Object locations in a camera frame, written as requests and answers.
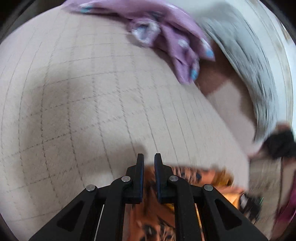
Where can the pink quilted bed cover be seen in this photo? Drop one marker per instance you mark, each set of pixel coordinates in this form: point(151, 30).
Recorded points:
point(79, 101)

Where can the grey quilted pillow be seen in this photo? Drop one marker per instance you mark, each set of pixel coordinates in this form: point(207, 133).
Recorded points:
point(227, 27)

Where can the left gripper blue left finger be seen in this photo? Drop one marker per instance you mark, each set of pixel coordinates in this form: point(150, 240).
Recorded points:
point(128, 189)

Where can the purple floral garment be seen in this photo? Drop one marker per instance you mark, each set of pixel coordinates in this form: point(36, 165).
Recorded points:
point(158, 24)

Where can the black garment on headboard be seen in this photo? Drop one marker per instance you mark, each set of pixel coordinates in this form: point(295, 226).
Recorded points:
point(281, 145)

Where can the pink bolster cushion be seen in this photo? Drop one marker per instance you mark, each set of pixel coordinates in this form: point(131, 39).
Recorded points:
point(226, 92)

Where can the orange black floral blouse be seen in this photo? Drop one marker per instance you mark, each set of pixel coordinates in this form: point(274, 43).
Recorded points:
point(151, 220)

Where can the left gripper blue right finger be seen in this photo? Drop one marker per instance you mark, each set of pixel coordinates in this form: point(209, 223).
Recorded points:
point(176, 190)

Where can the striped floral cushion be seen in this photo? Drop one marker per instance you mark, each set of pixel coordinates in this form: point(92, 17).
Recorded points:
point(272, 180)

